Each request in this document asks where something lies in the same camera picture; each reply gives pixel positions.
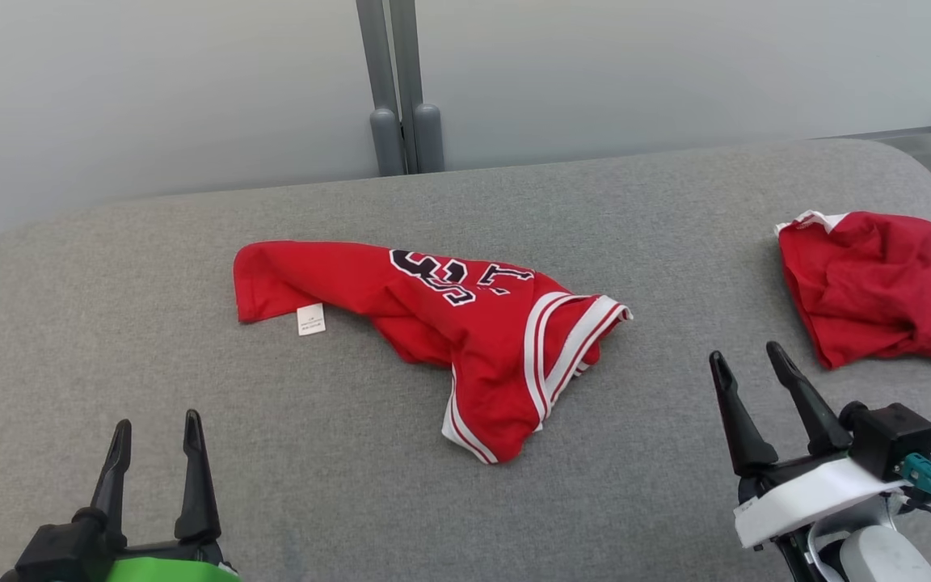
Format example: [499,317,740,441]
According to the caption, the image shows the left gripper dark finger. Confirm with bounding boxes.
[90,419,133,551]
[175,410,221,544]

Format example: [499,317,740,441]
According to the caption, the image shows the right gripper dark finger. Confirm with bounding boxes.
[709,350,780,479]
[765,340,853,458]

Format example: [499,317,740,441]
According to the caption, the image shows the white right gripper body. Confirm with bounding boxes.
[734,449,908,550]

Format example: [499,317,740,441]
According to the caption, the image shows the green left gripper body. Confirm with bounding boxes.
[106,538,242,582]

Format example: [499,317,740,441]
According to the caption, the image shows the red white-striped basketball shorts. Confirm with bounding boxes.
[774,210,931,370]

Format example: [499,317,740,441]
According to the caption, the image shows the red white-trimmed basketball jersey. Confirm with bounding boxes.
[233,240,634,466]

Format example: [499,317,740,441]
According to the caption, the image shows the grey fabric sofa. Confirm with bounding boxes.
[0,137,931,582]

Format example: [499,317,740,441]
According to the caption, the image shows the grey wall base rail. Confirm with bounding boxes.
[845,125,931,145]

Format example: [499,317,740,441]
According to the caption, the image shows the grey partition post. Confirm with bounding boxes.
[389,0,444,174]
[355,0,406,177]

